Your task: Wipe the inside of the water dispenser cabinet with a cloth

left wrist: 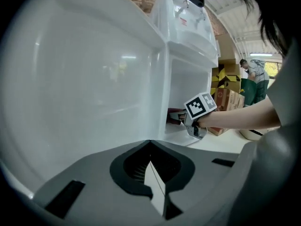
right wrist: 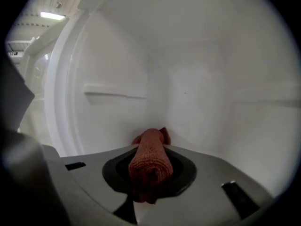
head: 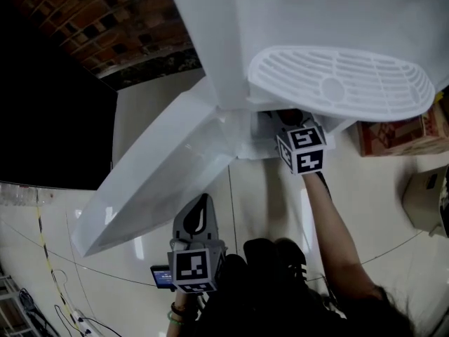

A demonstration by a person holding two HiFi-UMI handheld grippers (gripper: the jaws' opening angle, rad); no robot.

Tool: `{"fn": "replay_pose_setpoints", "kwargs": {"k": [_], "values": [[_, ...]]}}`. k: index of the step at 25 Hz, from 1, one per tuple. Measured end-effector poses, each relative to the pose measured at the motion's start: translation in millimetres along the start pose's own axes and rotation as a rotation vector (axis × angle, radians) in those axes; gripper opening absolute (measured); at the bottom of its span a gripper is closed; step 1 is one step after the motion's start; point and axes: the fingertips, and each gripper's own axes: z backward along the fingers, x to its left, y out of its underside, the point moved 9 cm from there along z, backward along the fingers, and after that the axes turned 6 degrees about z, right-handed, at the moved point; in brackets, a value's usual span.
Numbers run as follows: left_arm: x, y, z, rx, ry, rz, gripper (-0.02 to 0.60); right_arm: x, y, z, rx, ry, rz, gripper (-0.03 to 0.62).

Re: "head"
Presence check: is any yellow black striped cable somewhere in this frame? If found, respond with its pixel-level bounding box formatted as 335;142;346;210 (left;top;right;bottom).
34;201;76;316

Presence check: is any white drip tray grille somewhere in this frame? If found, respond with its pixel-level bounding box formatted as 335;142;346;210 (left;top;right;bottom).
247;45;436;123

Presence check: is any group of clear plastic bottles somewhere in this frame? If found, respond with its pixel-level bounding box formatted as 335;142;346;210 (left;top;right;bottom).
0;183;58;207

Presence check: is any person's right forearm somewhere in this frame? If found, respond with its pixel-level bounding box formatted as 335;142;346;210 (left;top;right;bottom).
303;172;384;298

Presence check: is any beige box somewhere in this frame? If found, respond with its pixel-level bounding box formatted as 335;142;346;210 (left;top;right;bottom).
402;165;449;239

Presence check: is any white cable loop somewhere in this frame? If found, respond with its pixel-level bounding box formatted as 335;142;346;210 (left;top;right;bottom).
51;270;69;295

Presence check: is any white power strip with cable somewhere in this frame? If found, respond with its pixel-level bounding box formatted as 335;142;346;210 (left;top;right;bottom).
52;303;122;337

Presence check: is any person's left forearm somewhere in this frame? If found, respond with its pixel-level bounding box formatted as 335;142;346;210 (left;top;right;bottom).
168;291;198;337

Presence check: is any person's black clothing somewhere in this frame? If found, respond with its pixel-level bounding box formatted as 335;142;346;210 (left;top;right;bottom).
195;237;415;337

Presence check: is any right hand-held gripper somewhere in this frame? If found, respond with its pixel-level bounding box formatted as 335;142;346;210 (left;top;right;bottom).
275;115;328;177

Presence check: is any metal wire rack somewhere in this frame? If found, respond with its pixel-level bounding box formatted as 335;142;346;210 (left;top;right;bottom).
0;274;54;337

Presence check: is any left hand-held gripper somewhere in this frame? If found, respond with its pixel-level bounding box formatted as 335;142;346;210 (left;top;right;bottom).
167;193;227;295

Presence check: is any large black panel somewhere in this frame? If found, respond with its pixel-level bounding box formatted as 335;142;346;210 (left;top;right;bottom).
0;0;119;191

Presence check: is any small black display screen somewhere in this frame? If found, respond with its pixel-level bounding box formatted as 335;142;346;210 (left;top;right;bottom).
150;265;175;292

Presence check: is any green bead bracelet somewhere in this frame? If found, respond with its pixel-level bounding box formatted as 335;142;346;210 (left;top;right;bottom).
166;310;185;326

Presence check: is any printed cardboard box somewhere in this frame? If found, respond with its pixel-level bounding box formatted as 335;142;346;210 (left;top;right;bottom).
356;86;449;158

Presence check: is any person's black striped right shoe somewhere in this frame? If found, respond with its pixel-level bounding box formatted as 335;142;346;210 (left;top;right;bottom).
275;239;309;284

